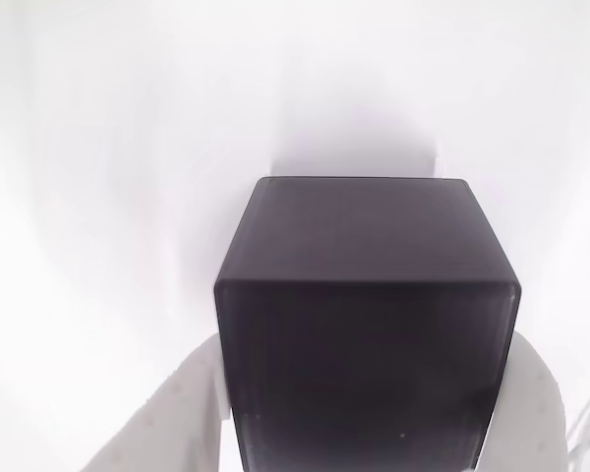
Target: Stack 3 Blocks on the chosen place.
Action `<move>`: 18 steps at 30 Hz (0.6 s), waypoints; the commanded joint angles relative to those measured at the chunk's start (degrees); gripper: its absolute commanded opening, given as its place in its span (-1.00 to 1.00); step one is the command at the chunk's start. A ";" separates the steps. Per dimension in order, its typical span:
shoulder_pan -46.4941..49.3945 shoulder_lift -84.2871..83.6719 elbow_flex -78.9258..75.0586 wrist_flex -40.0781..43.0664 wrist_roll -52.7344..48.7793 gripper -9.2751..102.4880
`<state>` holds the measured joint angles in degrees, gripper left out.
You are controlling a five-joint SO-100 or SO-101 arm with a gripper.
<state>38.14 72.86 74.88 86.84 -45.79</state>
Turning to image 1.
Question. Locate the black cube with ridged lines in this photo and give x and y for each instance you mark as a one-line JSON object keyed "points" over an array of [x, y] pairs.
{"points": [[369, 344]]}

